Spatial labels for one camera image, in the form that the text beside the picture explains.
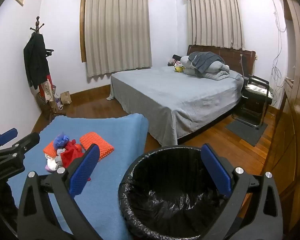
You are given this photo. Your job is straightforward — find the red garment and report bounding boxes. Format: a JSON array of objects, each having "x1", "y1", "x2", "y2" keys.
[{"x1": 39, "y1": 74, "x2": 53, "y2": 100}]

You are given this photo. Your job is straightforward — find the checkered bag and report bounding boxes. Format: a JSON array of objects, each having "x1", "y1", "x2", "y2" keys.
[{"x1": 37, "y1": 85, "x2": 57, "y2": 110}]

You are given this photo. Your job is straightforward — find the black metal chair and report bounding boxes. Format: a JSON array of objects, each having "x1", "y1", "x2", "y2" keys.
[{"x1": 231, "y1": 75, "x2": 273, "y2": 130}]

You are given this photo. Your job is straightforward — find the red plastic bag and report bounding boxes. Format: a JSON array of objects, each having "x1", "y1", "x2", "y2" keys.
[{"x1": 61, "y1": 141, "x2": 92, "y2": 182}]

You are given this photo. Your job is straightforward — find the hanging white cables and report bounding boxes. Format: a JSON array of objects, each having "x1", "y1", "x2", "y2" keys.
[{"x1": 271, "y1": 0, "x2": 297, "y2": 88}]

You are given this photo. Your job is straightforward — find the narrow beige curtain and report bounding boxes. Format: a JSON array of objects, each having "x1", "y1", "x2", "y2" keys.
[{"x1": 187, "y1": 0, "x2": 245, "y2": 50}]

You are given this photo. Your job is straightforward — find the grey pillows and clothes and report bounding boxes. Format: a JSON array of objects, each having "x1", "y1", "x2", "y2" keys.
[{"x1": 180, "y1": 55, "x2": 230, "y2": 81}]

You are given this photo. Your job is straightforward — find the black lined trash bin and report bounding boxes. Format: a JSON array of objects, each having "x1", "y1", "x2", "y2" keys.
[{"x1": 118, "y1": 145, "x2": 240, "y2": 240}]

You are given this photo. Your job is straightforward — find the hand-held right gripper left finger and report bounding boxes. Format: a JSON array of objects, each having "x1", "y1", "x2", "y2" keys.
[{"x1": 17, "y1": 144, "x2": 100, "y2": 240}]

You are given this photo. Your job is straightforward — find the black jacket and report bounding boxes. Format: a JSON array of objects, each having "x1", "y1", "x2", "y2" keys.
[{"x1": 23, "y1": 32, "x2": 50, "y2": 90}]

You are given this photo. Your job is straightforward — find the grey floor mat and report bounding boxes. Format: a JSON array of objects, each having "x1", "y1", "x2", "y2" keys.
[{"x1": 225, "y1": 120, "x2": 268, "y2": 147}]

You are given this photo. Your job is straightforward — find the brown paper bag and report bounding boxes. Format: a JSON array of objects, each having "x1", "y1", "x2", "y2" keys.
[{"x1": 60, "y1": 91, "x2": 72, "y2": 105}]

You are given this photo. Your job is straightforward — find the wooden coat rack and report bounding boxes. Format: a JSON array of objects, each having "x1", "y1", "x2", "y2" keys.
[{"x1": 30, "y1": 16, "x2": 65, "y2": 120}]

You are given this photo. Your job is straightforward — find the orange mesh mat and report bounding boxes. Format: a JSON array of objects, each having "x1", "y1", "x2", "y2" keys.
[{"x1": 79, "y1": 131, "x2": 115, "y2": 161}]

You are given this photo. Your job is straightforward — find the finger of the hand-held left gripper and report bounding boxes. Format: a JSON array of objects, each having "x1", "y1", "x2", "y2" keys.
[
  {"x1": 5, "y1": 132, "x2": 40, "y2": 155},
  {"x1": 0, "y1": 128, "x2": 18, "y2": 150}
]

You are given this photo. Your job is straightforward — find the dark grey blanket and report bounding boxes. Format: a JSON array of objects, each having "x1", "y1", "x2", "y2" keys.
[{"x1": 189, "y1": 52, "x2": 225, "y2": 72}]

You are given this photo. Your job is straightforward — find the wide beige curtain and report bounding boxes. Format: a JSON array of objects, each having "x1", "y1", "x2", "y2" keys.
[{"x1": 84, "y1": 0, "x2": 152, "y2": 78}]

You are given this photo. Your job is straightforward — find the wooden window frame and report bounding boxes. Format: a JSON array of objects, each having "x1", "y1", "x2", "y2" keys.
[{"x1": 79, "y1": 0, "x2": 87, "y2": 62}]

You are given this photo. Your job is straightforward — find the wooden wardrobe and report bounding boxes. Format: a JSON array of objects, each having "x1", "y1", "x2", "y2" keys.
[{"x1": 264, "y1": 0, "x2": 300, "y2": 218}]

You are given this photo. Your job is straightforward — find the bed with grey sheet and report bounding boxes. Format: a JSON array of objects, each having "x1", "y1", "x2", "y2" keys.
[{"x1": 107, "y1": 65, "x2": 244, "y2": 147}]

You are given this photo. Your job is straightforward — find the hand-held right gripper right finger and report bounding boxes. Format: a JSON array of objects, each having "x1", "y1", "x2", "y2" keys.
[{"x1": 201, "y1": 144, "x2": 283, "y2": 240}]

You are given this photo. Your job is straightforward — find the blue blanket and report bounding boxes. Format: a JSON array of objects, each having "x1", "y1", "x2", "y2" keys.
[{"x1": 5, "y1": 113, "x2": 150, "y2": 240}]

